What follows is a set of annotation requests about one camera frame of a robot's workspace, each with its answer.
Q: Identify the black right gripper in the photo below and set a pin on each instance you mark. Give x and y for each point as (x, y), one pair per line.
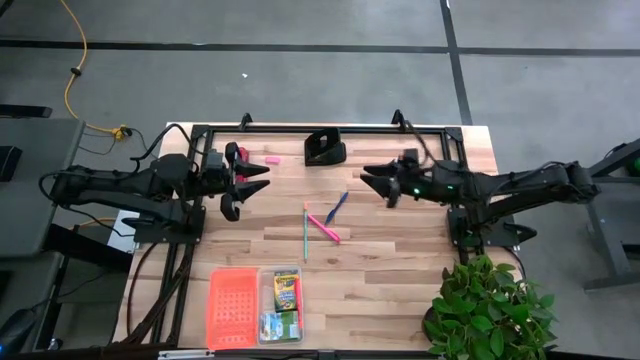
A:
(425, 182)

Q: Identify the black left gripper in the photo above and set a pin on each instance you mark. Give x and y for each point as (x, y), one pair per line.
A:
(217, 175)

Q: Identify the pink eraser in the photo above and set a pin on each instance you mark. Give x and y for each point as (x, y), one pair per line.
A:
(272, 160)

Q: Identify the blue pen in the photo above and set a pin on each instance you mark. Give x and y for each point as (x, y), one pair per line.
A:
(336, 208)

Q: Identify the pink highlighter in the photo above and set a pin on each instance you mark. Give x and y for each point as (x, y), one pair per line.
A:
(324, 229)

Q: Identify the green pencil with pink eraser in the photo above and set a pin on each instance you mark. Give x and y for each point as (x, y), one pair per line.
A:
(305, 235)

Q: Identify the yellow crayon box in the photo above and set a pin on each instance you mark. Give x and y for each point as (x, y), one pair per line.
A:
(285, 292)

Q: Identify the clear plastic box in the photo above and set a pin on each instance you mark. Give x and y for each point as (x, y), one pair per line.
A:
(265, 300)

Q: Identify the orange plastic lid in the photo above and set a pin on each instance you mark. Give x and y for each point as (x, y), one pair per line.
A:
(232, 310)

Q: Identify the green card pack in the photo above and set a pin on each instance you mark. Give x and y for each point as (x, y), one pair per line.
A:
(280, 327)

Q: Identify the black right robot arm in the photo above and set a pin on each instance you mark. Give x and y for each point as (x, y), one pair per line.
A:
(525, 185)

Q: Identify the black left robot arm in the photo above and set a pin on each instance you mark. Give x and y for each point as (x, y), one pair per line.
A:
(125, 187)

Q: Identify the red stapler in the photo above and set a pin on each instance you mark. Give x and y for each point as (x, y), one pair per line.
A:
(244, 153)

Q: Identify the black tape dispenser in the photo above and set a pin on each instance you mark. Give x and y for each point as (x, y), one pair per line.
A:
(325, 150)

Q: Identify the white paper sheet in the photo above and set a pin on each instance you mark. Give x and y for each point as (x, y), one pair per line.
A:
(120, 235)

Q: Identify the green potted plant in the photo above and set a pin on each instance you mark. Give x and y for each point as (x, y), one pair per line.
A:
(485, 310)

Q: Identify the silver metal bar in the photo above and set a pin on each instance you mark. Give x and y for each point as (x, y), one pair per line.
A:
(185, 354)

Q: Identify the grey side desk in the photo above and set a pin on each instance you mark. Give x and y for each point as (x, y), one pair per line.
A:
(30, 220)

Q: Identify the black metal stand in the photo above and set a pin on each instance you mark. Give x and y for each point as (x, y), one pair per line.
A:
(607, 235)

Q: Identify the black flat bar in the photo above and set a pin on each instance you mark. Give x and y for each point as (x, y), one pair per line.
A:
(25, 111)

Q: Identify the black device on desk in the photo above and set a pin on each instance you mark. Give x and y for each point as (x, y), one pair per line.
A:
(10, 162)

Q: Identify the black device with green light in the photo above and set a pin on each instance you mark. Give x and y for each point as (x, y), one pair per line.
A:
(635, 166)

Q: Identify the black rounded floor object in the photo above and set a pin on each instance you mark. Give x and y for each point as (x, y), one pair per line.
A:
(15, 330)

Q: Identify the black hook-shaped frame bracket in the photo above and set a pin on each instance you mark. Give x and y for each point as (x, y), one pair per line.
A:
(245, 120)
(397, 116)

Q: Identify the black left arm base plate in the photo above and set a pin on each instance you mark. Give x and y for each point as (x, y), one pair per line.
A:
(170, 234)

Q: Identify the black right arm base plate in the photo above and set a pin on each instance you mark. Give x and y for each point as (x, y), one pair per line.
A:
(500, 235)

